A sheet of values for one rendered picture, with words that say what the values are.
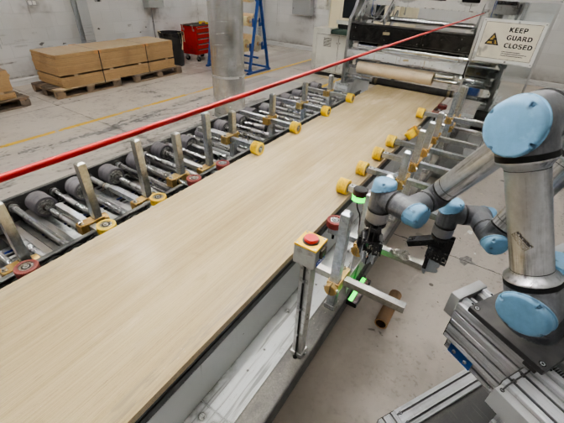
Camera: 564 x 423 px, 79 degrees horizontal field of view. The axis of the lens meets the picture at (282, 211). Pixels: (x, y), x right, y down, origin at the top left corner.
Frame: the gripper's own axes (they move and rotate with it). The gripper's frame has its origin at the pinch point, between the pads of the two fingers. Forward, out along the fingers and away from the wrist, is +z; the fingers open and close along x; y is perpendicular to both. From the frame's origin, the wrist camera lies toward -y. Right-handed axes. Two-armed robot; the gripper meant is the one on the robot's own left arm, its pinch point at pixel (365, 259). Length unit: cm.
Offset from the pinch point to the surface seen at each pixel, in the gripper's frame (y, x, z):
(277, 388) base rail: 42, -23, 25
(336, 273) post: 5.2, -9.7, 4.6
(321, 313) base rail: 8.4, -12.8, 25.0
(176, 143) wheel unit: -53, -104, -11
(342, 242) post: 5.2, -10.0, -10.4
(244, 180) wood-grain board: -52, -65, 5
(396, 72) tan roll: -284, 20, -12
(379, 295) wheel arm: 6.3, 7.3, 10.8
